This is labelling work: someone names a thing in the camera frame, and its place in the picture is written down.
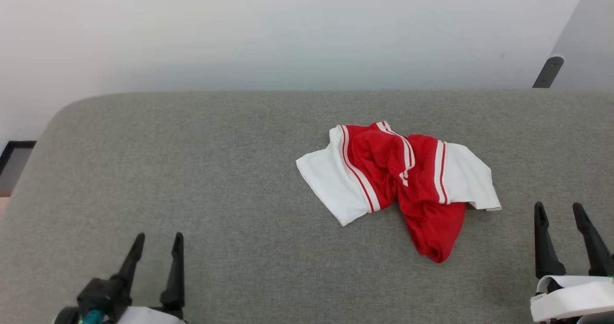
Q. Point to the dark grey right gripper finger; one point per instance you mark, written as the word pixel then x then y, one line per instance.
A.
pixel 547 252
pixel 597 252

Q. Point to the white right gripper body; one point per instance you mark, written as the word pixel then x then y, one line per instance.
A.
pixel 575 297

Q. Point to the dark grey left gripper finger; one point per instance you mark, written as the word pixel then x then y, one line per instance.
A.
pixel 130 264
pixel 175 276

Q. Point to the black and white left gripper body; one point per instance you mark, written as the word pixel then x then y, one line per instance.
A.
pixel 103 297

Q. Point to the red and white garment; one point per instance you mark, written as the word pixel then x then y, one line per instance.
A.
pixel 427 209

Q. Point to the grey fabric sofa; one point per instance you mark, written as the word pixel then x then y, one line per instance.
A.
pixel 192 170

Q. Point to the dark framed panel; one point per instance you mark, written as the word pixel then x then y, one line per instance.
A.
pixel 14 165

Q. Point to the grey metal post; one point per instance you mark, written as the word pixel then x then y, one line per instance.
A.
pixel 548 72

